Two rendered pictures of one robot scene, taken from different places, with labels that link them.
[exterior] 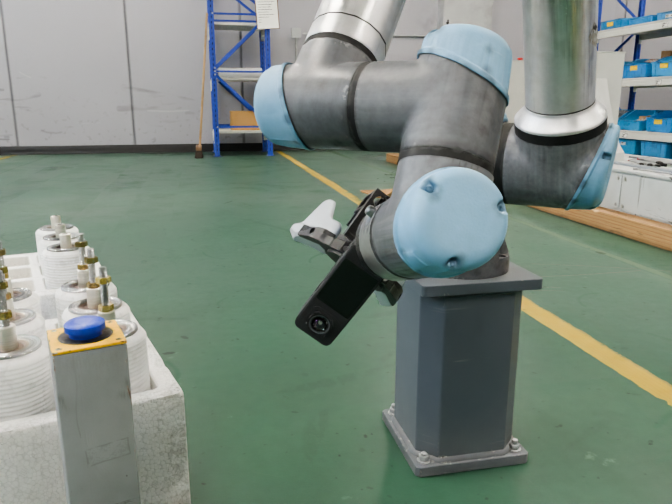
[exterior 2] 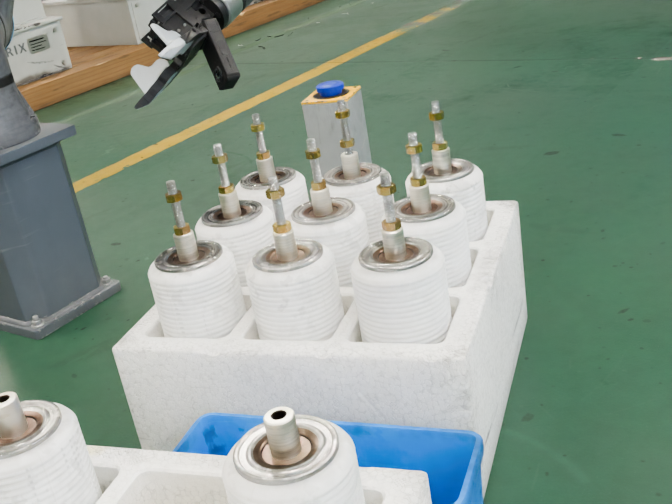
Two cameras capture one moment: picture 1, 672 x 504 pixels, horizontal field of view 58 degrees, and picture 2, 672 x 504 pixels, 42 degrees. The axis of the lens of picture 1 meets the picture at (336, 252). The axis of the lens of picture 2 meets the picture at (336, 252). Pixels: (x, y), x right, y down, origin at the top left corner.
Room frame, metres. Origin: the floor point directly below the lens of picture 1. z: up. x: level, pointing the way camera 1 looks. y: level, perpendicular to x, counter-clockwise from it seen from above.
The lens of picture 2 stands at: (1.42, 1.21, 0.62)
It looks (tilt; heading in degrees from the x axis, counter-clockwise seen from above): 24 degrees down; 230
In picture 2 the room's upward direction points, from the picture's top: 10 degrees counter-clockwise
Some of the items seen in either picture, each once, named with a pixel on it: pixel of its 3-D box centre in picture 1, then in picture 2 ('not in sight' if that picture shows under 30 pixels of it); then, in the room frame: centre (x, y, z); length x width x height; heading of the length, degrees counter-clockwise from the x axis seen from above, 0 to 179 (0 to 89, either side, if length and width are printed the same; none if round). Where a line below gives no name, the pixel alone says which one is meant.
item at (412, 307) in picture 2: not in sight; (407, 333); (0.86, 0.62, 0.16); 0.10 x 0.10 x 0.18
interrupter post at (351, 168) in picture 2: (7, 338); (350, 165); (0.71, 0.41, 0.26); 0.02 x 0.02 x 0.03
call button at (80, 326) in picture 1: (85, 330); (330, 90); (0.59, 0.26, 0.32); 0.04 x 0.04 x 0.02
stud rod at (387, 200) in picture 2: not in sight; (389, 208); (0.86, 0.62, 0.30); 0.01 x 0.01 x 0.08
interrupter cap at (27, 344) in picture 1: (8, 347); (352, 175); (0.71, 0.41, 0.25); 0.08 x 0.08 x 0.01
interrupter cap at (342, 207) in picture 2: (6, 319); (323, 211); (0.81, 0.46, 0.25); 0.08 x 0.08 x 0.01
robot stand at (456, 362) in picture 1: (454, 355); (21, 226); (0.92, -0.19, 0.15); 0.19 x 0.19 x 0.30; 12
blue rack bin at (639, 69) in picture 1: (653, 68); not in sight; (6.69, -3.33, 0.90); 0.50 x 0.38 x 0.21; 103
